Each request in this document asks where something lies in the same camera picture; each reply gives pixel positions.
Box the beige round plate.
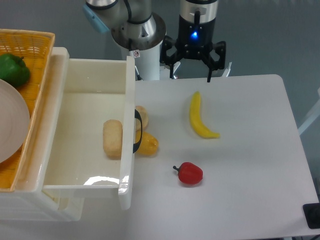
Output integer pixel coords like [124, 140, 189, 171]
[0, 80, 30, 162]

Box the round bread roll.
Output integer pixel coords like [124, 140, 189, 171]
[135, 105, 149, 131]

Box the black device at table edge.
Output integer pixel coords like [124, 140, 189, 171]
[302, 202, 320, 229]

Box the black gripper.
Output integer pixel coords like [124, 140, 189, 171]
[159, 16, 227, 83]

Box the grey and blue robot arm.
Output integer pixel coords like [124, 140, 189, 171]
[82, 0, 226, 82]

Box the red bell pepper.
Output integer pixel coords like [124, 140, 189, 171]
[172, 162, 203, 185]

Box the white top drawer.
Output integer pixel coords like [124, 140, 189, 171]
[43, 56, 135, 210]

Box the yellow banana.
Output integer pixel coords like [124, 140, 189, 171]
[189, 91, 220, 139]

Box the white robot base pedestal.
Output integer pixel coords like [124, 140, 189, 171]
[120, 39, 182, 81]

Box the orange woven basket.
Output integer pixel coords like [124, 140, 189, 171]
[0, 28, 56, 193]

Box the white plastic drawer cabinet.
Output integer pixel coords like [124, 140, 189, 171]
[0, 46, 85, 223]

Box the bread loaf in drawer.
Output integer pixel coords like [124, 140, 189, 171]
[102, 119, 123, 160]

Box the black drawer handle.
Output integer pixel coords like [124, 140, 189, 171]
[132, 108, 143, 154]

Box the yellow bell pepper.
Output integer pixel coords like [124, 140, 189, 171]
[136, 131, 159, 156]

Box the green bell pepper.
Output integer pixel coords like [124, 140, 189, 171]
[0, 53, 31, 88]

